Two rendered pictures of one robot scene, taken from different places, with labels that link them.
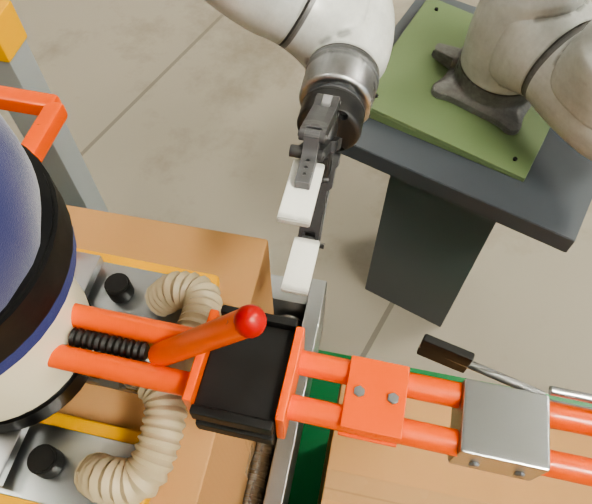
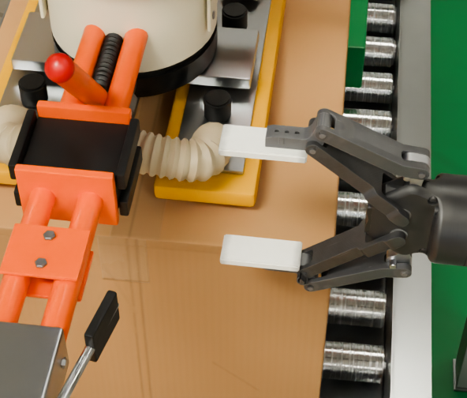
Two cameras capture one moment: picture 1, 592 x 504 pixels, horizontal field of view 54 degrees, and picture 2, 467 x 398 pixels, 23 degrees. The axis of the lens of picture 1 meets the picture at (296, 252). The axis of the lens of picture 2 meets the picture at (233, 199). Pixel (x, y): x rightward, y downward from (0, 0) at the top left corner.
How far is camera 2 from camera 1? 0.72 m
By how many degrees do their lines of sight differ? 48
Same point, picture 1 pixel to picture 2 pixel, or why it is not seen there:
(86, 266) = (234, 71)
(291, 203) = (244, 133)
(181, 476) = not seen: hidden behind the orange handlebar
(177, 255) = (293, 170)
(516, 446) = not seen: outside the picture
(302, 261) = (265, 251)
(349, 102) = (458, 211)
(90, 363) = (82, 49)
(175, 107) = not seen: outside the picture
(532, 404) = (30, 388)
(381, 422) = (16, 254)
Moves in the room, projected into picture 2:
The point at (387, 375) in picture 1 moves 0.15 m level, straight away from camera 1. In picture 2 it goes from (67, 259) to (249, 313)
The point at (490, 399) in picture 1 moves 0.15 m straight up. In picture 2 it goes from (37, 348) to (6, 210)
